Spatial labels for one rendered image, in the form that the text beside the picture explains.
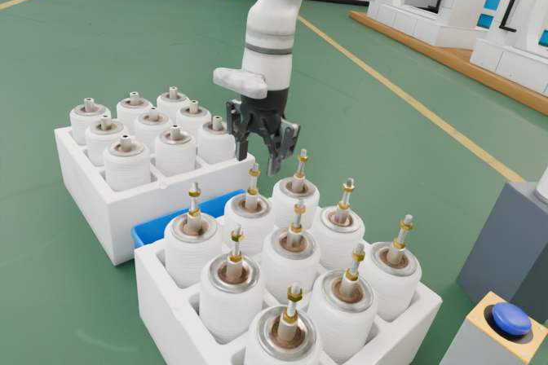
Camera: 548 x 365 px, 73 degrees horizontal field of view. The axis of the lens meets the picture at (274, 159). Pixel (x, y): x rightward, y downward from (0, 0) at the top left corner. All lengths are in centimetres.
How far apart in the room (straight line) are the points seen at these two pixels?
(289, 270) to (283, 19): 37
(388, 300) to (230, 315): 25
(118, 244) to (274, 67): 56
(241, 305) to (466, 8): 364
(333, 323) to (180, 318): 23
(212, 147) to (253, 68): 44
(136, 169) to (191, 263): 30
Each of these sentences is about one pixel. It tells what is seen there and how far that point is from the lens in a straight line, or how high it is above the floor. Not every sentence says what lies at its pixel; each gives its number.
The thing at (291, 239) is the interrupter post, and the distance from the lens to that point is 61.
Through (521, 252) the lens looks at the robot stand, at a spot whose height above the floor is 20.
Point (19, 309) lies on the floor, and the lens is 92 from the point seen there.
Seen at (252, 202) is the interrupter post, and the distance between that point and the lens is 67.
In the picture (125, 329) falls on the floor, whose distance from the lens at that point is 83.
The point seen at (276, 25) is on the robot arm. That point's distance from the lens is 53.
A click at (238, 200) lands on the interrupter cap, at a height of 25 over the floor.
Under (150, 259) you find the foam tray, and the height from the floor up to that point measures 18.
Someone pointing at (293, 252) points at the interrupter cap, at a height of 25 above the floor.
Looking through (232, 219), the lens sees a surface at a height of 24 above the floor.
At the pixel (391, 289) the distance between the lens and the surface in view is 64.
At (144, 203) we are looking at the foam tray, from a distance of 87.
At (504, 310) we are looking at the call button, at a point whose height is 33.
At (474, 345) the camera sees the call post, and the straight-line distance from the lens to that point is 55.
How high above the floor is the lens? 67
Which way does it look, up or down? 29 degrees down
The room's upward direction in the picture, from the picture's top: 8 degrees clockwise
